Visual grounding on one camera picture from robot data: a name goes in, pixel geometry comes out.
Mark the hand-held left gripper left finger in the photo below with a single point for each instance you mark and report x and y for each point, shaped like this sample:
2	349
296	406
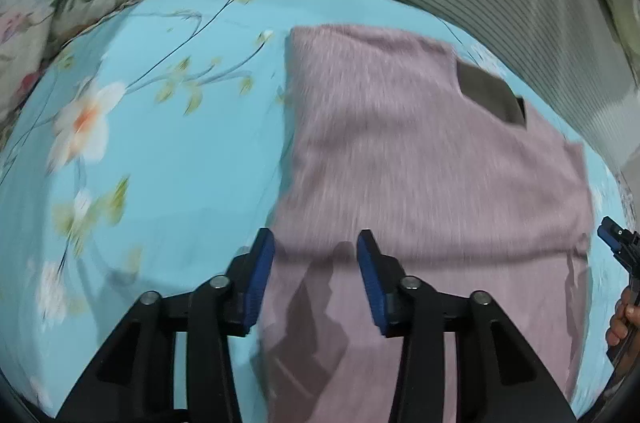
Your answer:
261	273

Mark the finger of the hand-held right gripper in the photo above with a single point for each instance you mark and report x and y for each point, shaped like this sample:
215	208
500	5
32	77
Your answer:
609	234

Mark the pink knit sweater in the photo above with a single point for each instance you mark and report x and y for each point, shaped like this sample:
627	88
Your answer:
400	163

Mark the person's right hand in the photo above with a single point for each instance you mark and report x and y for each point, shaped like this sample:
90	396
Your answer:
620	320

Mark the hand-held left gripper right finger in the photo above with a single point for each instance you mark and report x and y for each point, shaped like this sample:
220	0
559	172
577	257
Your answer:
372	283

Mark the blue floral bed sheet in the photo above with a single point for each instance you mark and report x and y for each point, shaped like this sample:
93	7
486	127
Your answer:
170	183

